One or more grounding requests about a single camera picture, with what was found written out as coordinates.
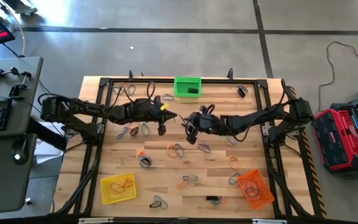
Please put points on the silver metal bracket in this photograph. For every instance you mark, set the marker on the silver metal bracket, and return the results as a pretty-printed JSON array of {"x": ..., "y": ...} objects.
[
  {"x": 95, "y": 220},
  {"x": 269, "y": 221}
]

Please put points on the black yellow hazard tape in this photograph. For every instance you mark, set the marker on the black yellow hazard tape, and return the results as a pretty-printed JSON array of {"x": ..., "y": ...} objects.
[{"x": 314, "y": 177}]

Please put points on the person's shoe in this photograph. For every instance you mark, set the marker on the person's shoe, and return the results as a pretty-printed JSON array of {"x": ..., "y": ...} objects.
[{"x": 20, "y": 7}]

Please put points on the black aluminium table frame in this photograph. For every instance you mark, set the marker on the black aluminium table frame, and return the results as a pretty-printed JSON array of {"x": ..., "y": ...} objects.
[{"x": 154, "y": 80}]

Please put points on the orange plastic basket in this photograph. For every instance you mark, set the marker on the orange plastic basket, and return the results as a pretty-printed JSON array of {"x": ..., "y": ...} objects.
[{"x": 264, "y": 199}]

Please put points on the green plastic basket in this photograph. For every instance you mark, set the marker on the green plastic basket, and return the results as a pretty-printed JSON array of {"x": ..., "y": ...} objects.
[{"x": 180, "y": 84}]

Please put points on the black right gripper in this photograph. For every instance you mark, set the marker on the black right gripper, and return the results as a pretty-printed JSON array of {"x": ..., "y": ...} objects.
[{"x": 207, "y": 123}]

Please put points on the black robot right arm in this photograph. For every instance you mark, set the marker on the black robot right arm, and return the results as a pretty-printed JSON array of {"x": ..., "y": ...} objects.
[{"x": 259, "y": 119}]

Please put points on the small orange rubber band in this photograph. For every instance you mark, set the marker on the small orange rubber band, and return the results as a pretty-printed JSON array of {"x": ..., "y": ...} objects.
[
  {"x": 117, "y": 186},
  {"x": 140, "y": 153}
]

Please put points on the black computer mouse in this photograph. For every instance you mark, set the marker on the black computer mouse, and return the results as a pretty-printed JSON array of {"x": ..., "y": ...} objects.
[{"x": 19, "y": 151}]

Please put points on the red and black tool case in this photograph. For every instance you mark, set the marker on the red and black tool case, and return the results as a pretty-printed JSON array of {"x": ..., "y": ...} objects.
[{"x": 343, "y": 140}]

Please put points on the grey desk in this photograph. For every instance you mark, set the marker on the grey desk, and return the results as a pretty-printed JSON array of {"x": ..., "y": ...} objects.
[{"x": 11, "y": 174}]

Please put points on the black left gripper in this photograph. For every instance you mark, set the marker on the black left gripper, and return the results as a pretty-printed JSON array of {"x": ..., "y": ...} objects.
[{"x": 141, "y": 112}]

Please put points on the yellow plastic basket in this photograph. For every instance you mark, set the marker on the yellow plastic basket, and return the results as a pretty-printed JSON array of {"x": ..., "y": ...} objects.
[{"x": 107, "y": 196}]

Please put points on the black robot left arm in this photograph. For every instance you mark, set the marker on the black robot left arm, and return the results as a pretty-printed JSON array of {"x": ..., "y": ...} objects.
[{"x": 82, "y": 107}]

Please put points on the small yellow tag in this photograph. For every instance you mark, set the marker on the small yellow tag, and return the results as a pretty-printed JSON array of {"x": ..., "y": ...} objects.
[{"x": 164, "y": 106}]

